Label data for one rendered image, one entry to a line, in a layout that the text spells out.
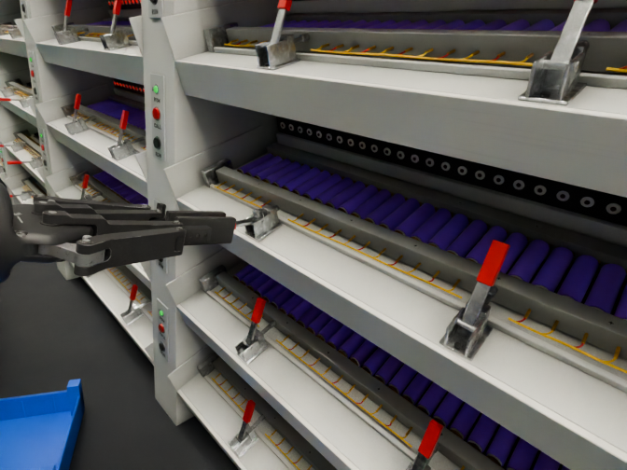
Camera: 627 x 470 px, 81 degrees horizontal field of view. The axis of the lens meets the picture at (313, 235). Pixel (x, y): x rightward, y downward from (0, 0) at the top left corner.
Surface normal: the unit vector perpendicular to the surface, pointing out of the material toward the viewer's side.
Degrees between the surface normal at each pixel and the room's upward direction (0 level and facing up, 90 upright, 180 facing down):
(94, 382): 0
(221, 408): 21
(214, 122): 90
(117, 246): 92
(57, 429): 0
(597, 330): 111
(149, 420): 0
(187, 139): 90
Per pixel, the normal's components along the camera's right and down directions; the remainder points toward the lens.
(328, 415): -0.11, -0.79
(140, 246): 0.83, 0.33
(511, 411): -0.69, 0.50
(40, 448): 0.14, -0.92
